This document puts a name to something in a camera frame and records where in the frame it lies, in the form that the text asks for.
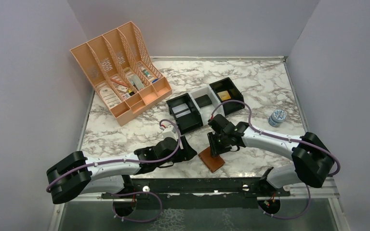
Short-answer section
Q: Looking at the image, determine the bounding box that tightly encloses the black bin right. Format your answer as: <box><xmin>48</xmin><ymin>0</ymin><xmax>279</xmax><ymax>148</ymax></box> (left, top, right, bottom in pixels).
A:
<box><xmin>209</xmin><ymin>77</ymin><xmax>245</xmax><ymax>116</ymax></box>

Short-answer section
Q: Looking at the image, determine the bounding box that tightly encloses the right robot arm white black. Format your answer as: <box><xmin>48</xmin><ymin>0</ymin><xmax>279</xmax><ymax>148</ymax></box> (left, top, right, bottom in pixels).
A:
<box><xmin>208</xmin><ymin>115</ymin><xmax>336</xmax><ymax>196</ymax></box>

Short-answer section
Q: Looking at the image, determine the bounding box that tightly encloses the gold card in black bin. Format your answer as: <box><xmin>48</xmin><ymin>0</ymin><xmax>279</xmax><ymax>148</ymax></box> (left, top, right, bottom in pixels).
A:
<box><xmin>217</xmin><ymin>90</ymin><xmax>232</xmax><ymax>102</ymax></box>

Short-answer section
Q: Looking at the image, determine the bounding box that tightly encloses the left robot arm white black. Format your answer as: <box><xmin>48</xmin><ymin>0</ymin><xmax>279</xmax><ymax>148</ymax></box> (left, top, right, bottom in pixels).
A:
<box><xmin>46</xmin><ymin>137</ymin><xmax>197</xmax><ymax>205</ymax></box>

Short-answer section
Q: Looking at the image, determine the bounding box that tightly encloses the black bin left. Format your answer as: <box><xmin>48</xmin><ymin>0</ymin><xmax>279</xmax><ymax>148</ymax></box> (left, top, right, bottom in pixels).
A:
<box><xmin>166</xmin><ymin>93</ymin><xmax>203</xmax><ymax>135</ymax></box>

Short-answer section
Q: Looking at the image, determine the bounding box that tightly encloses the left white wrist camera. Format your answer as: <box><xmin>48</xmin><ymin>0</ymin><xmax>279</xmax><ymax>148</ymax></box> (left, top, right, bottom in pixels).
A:
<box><xmin>160</xmin><ymin>125</ymin><xmax>181</xmax><ymax>141</ymax></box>

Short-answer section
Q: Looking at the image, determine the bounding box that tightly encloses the brown leather card holder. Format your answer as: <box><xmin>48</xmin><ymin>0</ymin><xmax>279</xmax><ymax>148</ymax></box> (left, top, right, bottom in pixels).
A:
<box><xmin>198</xmin><ymin>146</ymin><xmax>225</xmax><ymax>173</ymax></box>

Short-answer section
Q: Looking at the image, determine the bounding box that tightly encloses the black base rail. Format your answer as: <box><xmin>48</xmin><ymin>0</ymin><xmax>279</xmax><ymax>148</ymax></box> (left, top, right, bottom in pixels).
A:
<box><xmin>101</xmin><ymin>177</ymin><xmax>290</xmax><ymax>210</ymax></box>

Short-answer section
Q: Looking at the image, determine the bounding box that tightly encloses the black bin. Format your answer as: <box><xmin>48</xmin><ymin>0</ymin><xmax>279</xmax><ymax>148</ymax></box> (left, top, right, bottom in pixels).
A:
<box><xmin>166</xmin><ymin>93</ymin><xmax>203</xmax><ymax>135</ymax></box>
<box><xmin>209</xmin><ymin>77</ymin><xmax>245</xmax><ymax>116</ymax></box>

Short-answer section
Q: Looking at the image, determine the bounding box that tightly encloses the orange plastic file organizer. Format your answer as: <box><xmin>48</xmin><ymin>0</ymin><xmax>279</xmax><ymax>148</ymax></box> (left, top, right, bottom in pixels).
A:
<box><xmin>70</xmin><ymin>22</ymin><xmax>172</xmax><ymax>126</ymax></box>

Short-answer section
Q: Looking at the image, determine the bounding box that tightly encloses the blue white small jar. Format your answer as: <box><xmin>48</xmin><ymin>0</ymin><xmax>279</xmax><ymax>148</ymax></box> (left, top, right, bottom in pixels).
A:
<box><xmin>268</xmin><ymin>109</ymin><xmax>287</xmax><ymax>128</ymax></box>

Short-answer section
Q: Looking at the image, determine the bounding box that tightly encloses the black object in white bin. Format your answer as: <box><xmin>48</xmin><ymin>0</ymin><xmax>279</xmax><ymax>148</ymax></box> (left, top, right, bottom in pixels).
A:
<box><xmin>195</xmin><ymin>94</ymin><xmax>212</xmax><ymax>108</ymax></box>

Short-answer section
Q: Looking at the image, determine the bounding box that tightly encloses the white bin middle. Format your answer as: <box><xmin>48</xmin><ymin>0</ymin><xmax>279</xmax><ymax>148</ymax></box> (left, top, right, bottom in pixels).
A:
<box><xmin>189</xmin><ymin>85</ymin><xmax>221</xmax><ymax>126</ymax></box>

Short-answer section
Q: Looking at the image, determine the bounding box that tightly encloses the white card in black bin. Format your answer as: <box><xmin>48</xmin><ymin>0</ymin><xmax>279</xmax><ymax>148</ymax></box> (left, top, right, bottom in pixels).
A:
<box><xmin>172</xmin><ymin>103</ymin><xmax>190</xmax><ymax>117</ymax></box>

